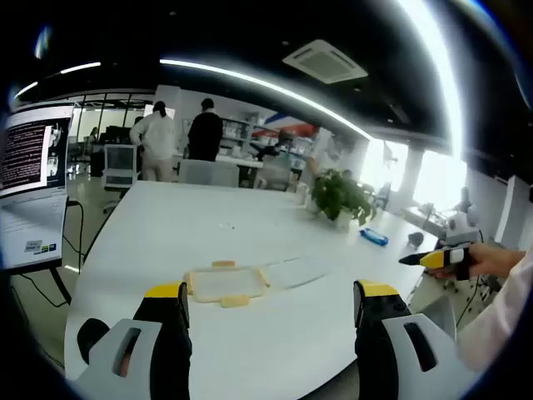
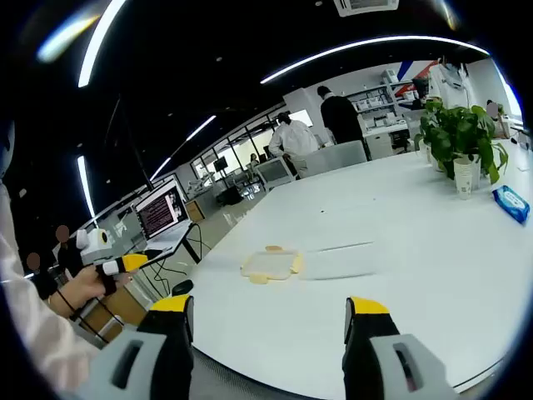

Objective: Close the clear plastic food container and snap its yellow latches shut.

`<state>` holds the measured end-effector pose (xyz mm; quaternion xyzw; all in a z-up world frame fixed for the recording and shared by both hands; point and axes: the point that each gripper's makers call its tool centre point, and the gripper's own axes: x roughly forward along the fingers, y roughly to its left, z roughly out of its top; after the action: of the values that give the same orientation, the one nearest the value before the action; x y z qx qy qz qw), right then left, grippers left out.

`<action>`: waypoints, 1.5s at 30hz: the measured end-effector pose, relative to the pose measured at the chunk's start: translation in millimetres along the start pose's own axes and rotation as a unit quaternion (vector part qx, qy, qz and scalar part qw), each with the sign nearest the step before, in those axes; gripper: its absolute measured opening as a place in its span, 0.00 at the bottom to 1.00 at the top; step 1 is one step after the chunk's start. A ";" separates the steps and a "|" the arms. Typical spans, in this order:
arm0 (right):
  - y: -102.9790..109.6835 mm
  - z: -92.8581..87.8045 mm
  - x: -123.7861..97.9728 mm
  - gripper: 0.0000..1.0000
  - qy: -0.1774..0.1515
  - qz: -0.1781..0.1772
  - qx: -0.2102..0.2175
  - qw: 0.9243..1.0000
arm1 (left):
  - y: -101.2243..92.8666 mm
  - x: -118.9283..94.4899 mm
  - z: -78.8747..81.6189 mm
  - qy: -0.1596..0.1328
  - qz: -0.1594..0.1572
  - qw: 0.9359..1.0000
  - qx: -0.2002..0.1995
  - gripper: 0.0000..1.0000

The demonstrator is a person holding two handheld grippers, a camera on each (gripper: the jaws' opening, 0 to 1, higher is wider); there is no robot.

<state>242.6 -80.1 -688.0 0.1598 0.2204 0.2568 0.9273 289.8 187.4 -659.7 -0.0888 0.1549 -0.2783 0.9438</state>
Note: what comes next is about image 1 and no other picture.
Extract blue packet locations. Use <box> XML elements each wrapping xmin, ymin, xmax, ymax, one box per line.
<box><xmin>358</xmin><ymin>227</ymin><xmax>390</xmax><ymax>247</ymax></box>

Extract green potted plant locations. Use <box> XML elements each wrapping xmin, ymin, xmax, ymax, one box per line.
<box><xmin>310</xmin><ymin>167</ymin><xmax>378</xmax><ymax>228</ymax></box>

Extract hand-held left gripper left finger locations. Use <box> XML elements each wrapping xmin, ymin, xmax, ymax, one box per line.
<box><xmin>66</xmin><ymin>281</ymin><xmax>194</xmax><ymax>400</ymax></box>

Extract grey office chair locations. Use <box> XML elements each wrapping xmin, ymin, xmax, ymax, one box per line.
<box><xmin>261</xmin><ymin>163</ymin><xmax>293</xmax><ymax>193</ymax></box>
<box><xmin>177</xmin><ymin>159</ymin><xmax>241</xmax><ymax>189</ymax></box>

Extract long ceiling strip light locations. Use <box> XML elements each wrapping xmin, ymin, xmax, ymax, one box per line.
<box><xmin>159</xmin><ymin>57</ymin><xmax>375</xmax><ymax>139</ymax></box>

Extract white mesh office chair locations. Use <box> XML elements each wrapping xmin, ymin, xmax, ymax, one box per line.
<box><xmin>102</xmin><ymin>143</ymin><xmax>139</xmax><ymax>214</ymax></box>

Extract computer monitor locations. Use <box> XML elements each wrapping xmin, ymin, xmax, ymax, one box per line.
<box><xmin>0</xmin><ymin>103</ymin><xmax>76</xmax><ymax>273</ymax></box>

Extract short ceiling strip light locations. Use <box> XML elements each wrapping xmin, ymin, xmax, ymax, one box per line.
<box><xmin>59</xmin><ymin>62</ymin><xmax>102</xmax><ymax>76</ymax></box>

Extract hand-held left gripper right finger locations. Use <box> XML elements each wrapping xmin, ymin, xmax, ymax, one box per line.
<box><xmin>352</xmin><ymin>279</ymin><xmax>480</xmax><ymax>400</ymax></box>

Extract person's right hand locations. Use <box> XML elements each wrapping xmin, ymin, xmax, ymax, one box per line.
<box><xmin>428</xmin><ymin>242</ymin><xmax>524</xmax><ymax>280</ymax></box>

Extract clear plastic container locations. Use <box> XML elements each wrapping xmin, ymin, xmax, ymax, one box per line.
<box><xmin>260</xmin><ymin>255</ymin><xmax>332</xmax><ymax>289</ymax></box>

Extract ceiling air conditioner vent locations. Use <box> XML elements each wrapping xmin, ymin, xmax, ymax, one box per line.
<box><xmin>281</xmin><ymin>38</ymin><xmax>370</xmax><ymax>85</ymax></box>

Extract wide ceiling strip light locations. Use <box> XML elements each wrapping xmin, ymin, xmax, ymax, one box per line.
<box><xmin>393</xmin><ymin>0</ymin><xmax>470</xmax><ymax>166</ymax></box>

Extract black monitor cable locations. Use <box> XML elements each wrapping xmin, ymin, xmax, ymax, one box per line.
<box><xmin>61</xmin><ymin>199</ymin><xmax>87</xmax><ymax>275</ymax></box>

